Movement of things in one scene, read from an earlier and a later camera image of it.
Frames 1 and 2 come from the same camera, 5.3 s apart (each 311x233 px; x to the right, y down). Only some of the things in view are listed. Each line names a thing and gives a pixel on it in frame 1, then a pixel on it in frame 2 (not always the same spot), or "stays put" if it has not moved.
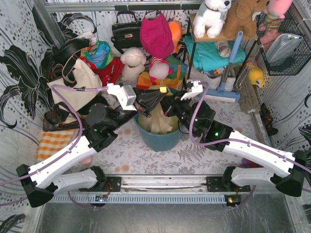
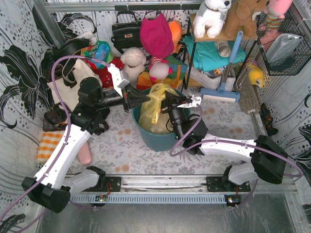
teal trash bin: (157, 142) stays put
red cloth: (110, 74) stays put
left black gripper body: (140, 107) → (125, 100)
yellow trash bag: (158, 123) stays put
